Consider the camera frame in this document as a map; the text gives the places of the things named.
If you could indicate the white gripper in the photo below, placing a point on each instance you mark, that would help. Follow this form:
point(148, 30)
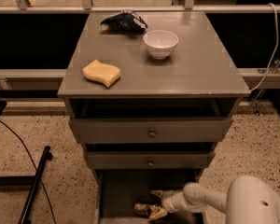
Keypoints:
point(170, 202)

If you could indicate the orange soda can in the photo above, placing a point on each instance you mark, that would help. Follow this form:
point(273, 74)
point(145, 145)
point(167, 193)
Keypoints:
point(147, 210)

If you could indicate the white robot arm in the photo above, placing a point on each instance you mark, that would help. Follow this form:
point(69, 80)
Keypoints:
point(248, 201)

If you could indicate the grey bottom drawer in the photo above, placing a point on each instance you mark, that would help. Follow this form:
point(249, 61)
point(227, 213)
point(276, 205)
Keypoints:
point(120, 190)

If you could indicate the grey drawer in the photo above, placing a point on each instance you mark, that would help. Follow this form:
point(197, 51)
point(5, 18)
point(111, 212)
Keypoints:
point(106, 160)
point(120, 190)
point(128, 131)

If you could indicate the grey middle drawer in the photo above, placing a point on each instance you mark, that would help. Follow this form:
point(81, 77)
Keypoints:
point(106, 160)

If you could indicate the grey top drawer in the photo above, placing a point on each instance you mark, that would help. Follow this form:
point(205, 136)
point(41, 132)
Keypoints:
point(128, 131)

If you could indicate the grey drawer cabinet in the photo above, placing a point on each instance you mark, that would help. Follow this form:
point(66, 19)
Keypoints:
point(198, 80)

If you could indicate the black stand leg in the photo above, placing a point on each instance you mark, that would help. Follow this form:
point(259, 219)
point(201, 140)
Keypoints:
point(46, 156)

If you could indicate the yellow sponge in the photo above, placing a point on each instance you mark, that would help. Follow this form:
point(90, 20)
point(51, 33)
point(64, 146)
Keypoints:
point(106, 74)

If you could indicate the white bowl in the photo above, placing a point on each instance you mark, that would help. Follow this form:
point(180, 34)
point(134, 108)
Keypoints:
point(160, 44)

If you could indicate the blue chip bag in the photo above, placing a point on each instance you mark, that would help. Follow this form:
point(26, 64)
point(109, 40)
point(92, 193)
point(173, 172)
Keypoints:
point(126, 20)

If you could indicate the metal railing frame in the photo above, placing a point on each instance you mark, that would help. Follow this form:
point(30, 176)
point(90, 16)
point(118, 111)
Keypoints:
point(53, 9)

